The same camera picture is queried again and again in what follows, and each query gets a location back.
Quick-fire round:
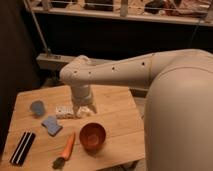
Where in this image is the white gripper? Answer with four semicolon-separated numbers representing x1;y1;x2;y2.
71;85;97;117

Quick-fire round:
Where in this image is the black striped eraser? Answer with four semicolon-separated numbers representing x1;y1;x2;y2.
10;132;36;166

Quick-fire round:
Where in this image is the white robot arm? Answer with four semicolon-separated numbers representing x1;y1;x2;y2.
60;49;213;171

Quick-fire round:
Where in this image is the white patterned block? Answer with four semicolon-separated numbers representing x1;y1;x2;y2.
56;106;74;119

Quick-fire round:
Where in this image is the red bowl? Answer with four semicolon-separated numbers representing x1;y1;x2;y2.
79;123;106;151

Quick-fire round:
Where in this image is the blue sponge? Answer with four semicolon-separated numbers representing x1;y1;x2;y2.
41;116;62;136

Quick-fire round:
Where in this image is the wooden table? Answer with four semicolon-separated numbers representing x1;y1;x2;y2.
0;86;145;171

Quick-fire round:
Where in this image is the blue plastic cup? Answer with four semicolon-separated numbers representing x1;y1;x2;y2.
30;100;45;116

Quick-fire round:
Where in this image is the metal pole stand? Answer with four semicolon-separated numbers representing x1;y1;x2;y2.
23;0;53;58

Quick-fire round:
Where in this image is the orange toy carrot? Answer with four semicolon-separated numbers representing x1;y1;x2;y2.
52;133;75;169

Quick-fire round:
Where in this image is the cluttered upper shelf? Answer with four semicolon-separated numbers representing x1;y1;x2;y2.
23;0;213;27

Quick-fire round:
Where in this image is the metal rail beam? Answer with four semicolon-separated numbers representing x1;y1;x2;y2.
36;53;111;72

